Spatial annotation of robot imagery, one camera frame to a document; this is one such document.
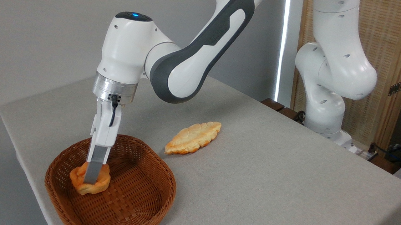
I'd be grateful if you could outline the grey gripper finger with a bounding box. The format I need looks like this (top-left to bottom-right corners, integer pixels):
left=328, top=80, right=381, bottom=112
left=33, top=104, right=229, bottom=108
left=83, top=143, right=112, bottom=186

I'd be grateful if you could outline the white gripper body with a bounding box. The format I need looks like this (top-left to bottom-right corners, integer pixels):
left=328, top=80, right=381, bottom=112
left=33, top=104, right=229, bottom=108
left=88, top=99, right=123, bottom=149

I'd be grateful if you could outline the round orange bread bun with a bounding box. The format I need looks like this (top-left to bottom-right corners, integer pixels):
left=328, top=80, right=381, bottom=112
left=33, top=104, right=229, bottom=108
left=68, top=160, right=112, bottom=197

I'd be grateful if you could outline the flat leaf-shaped bread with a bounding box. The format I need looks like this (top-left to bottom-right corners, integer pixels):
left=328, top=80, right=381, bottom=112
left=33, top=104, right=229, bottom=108
left=164, top=118, right=222, bottom=159

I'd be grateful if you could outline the brown wicker basket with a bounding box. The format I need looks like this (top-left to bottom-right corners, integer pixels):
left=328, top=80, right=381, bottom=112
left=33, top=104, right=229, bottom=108
left=41, top=129, right=180, bottom=225

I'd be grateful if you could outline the dark brown wooden block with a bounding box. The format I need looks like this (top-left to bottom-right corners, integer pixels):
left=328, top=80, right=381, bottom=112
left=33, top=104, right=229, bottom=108
left=260, top=98, right=285, bottom=112
left=369, top=154, right=401, bottom=175
left=278, top=107, right=307, bottom=125

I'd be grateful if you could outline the grey tablecloth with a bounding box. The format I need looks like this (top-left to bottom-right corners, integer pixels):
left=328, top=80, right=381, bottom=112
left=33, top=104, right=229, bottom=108
left=0, top=58, right=401, bottom=225

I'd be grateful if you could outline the white power strip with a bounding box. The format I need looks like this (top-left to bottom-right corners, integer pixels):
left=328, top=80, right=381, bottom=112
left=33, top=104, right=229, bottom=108
left=347, top=140, right=379, bottom=163

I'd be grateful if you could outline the metal screen hinge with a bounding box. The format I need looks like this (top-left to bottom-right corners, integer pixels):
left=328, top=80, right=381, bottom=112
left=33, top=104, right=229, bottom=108
left=388, top=76, right=401, bottom=97

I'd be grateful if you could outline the wooden woven folding screen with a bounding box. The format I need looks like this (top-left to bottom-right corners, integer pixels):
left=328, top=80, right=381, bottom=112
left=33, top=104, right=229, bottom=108
left=288, top=0, right=401, bottom=154

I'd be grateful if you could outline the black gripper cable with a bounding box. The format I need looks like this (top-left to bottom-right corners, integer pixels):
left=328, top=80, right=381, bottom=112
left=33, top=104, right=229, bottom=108
left=106, top=94, right=120, bottom=128

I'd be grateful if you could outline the black cable at base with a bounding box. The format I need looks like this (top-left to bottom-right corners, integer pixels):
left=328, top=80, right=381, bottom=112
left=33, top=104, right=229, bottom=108
left=293, top=110, right=306, bottom=124

